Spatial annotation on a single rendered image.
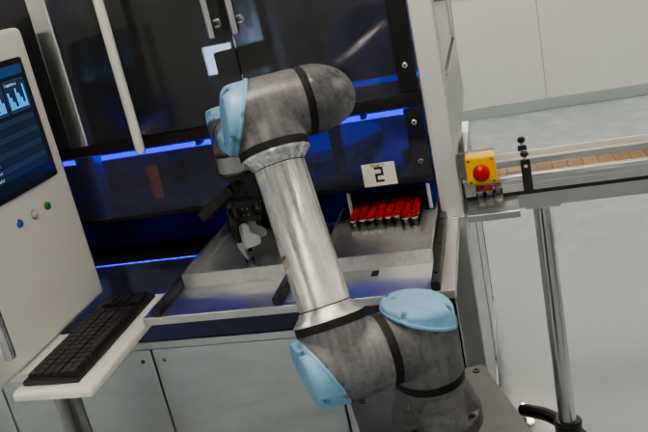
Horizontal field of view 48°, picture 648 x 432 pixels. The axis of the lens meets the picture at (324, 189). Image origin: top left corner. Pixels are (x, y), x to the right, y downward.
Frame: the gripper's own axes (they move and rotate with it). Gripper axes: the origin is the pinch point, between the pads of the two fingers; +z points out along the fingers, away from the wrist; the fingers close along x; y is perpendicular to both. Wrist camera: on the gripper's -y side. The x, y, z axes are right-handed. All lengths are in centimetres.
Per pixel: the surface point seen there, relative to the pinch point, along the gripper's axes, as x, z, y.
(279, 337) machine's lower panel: 20.7, 34.5, -4.8
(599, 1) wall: 480, 3, 152
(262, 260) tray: 5.4, 5.0, 1.5
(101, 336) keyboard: -16.6, 10.6, -33.6
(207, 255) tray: 10.3, 3.7, -14.8
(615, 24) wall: 481, 24, 163
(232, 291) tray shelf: -10.3, 5.5, -1.4
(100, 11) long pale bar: 12, -61, -27
